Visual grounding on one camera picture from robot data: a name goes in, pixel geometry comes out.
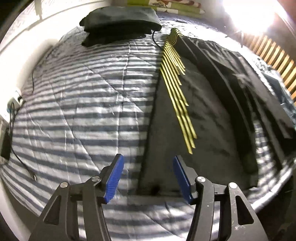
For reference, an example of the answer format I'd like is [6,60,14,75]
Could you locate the black yellow striped garment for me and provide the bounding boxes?
[137,28,295,196]

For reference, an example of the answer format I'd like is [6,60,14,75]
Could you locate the striped blue white bedspread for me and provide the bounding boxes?
[1,16,295,240]

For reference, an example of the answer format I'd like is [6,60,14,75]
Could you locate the light blue denim jeans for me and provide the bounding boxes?
[255,58,296,112]

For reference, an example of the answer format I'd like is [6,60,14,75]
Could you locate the folded dark clothes stack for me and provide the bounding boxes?
[79,6,162,47]

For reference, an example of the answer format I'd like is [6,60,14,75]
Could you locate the stacked folded blankets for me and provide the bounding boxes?
[127,0,205,15]

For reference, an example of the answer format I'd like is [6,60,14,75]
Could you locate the wall power socket plug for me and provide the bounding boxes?
[7,89,24,113]

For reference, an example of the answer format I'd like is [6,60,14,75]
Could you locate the wooden slatted bed rail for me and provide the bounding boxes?
[240,33,296,93]

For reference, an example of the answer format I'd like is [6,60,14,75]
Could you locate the bright ring light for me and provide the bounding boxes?
[222,1,288,35]

